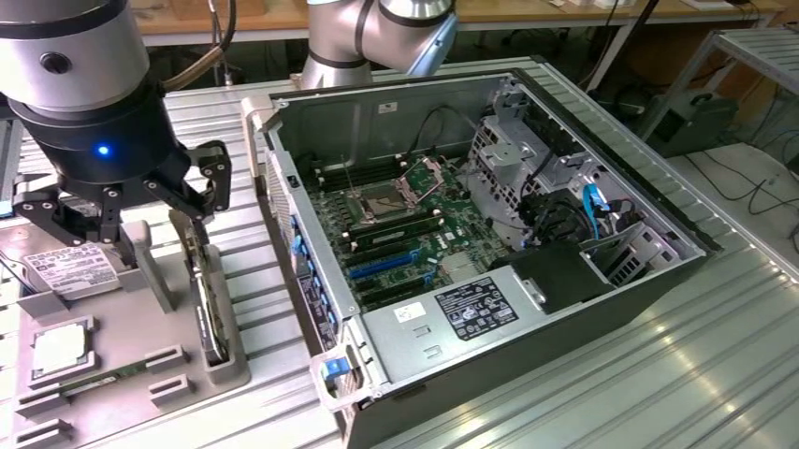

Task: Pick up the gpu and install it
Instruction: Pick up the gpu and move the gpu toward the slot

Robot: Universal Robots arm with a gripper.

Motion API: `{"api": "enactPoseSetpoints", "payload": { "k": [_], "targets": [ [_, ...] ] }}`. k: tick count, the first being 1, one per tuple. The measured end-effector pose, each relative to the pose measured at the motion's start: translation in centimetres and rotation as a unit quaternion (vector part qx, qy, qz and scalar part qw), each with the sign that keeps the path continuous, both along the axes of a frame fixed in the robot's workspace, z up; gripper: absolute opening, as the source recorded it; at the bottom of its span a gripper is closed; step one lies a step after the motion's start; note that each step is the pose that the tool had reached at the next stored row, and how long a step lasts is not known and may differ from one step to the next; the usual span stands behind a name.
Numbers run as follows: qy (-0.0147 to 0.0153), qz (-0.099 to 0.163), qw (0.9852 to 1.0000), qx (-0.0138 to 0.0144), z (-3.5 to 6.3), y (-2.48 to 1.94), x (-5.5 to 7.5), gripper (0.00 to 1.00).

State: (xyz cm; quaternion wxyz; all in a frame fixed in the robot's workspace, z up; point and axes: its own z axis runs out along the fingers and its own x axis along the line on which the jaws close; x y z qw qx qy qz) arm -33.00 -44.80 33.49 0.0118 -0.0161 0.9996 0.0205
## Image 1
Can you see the RAM stick with black chips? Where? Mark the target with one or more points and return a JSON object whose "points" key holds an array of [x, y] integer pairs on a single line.
{"points": [[399, 236]]}

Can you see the silver CPU chip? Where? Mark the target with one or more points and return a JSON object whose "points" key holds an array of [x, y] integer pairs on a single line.
{"points": [[59, 348]]}

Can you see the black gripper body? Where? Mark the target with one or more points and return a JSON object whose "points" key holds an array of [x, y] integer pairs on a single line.
{"points": [[106, 140]]}

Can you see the blue expansion slot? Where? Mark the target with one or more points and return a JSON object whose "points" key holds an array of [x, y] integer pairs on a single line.
{"points": [[382, 264]]}

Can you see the metal disk bay cage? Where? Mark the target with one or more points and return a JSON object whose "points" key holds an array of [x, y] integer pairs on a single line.
{"points": [[506, 159]]}

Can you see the green motherboard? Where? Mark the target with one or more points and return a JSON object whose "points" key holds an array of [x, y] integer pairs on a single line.
{"points": [[462, 224]]}

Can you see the CPU socket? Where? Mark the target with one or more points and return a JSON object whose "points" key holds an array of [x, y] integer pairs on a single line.
{"points": [[389, 203]]}

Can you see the grey parts rack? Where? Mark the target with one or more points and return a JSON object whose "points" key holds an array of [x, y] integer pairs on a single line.
{"points": [[125, 337]]}

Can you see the blue case latch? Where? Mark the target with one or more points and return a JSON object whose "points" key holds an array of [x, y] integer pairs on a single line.
{"points": [[334, 367]]}

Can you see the black air shroud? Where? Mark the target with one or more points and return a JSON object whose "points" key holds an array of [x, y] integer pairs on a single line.
{"points": [[550, 276]]}

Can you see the open black PC case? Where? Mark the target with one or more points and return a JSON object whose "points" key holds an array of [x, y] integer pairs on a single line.
{"points": [[499, 379]]}

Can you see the grey power supply unit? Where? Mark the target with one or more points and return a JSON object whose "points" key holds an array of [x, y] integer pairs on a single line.
{"points": [[406, 346]]}

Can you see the black box device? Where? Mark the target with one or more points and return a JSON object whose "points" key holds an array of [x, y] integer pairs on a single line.
{"points": [[700, 121]]}

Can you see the graphics card with metal bracket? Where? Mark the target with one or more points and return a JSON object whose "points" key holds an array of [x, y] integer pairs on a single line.
{"points": [[214, 304]]}

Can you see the silver hard disk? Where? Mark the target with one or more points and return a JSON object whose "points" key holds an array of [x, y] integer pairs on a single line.
{"points": [[69, 276]]}

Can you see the blue disk carrier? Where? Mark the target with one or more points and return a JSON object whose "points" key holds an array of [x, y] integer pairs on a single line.
{"points": [[6, 209]]}

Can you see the metal slat frame table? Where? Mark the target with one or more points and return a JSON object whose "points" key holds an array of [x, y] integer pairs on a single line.
{"points": [[762, 51]]}

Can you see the green RAM stick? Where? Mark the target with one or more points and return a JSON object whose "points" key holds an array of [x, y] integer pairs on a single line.
{"points": [[106, 377]]}

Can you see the metal socket cover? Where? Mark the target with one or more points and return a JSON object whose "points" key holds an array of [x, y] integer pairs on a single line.
{"points": [[427, 175]]}

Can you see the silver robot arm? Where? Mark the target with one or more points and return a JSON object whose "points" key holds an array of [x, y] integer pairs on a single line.
{"points": [[75, 70]]}

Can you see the wooden desk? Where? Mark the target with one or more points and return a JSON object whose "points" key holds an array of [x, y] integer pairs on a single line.
{"points": [[562, 9]]}

